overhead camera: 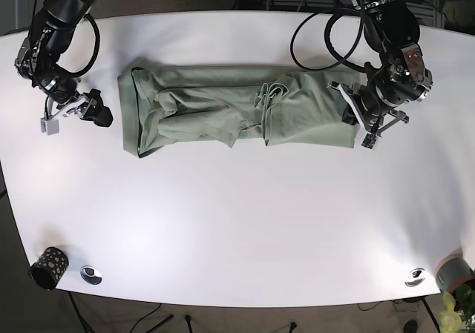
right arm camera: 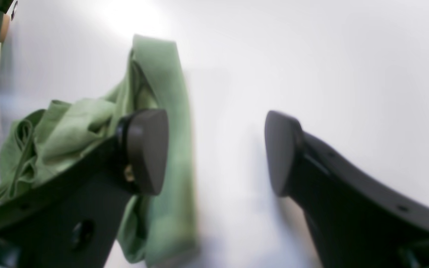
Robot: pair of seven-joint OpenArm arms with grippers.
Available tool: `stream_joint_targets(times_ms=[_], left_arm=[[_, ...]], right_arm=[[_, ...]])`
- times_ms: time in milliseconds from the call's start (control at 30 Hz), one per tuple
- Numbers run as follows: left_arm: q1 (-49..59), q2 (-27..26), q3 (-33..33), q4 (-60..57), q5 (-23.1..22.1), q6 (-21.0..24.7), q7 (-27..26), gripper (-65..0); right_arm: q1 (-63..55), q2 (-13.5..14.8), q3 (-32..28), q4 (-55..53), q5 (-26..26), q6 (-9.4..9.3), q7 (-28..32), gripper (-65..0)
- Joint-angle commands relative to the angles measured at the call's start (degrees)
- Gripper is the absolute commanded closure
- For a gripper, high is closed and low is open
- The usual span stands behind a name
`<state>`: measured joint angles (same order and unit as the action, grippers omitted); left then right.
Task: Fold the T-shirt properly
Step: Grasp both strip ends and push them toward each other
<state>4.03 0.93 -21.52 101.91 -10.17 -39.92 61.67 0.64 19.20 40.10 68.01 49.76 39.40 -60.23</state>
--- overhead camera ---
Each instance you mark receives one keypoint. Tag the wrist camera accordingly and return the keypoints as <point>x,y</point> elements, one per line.
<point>369,141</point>
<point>49,126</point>

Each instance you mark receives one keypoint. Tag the right silver table grommet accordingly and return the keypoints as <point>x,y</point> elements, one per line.
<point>415,277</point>

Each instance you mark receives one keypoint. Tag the green T-shirt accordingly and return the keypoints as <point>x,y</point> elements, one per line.
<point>279,105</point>

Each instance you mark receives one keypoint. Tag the grey plant pot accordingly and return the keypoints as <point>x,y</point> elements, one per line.
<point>452,272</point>

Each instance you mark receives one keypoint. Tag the green plant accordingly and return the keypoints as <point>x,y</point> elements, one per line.
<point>458,314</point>

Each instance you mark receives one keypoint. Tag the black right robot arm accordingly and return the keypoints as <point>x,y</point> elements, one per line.
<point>50,35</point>

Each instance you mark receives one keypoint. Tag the black gold spotted cup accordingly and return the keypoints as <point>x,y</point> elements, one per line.
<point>48,270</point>

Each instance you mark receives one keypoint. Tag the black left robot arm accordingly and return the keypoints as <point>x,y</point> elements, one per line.
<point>391,30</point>

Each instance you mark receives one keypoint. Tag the silver table grommet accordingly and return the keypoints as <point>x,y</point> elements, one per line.
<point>415,277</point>
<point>91,275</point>

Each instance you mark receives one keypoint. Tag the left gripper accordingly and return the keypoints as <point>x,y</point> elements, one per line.
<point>357,113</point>

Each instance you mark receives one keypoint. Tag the left silver table grommet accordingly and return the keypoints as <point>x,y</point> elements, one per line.
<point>91,275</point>

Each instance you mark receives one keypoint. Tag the left brown shoe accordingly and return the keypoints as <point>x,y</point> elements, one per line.
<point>411,326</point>

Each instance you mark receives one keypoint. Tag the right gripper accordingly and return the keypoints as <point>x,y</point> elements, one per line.
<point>78,105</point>

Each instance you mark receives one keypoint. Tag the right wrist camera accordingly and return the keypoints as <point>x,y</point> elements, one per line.
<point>49,126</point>

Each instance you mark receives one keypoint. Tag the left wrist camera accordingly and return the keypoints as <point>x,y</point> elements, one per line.
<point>369,141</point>

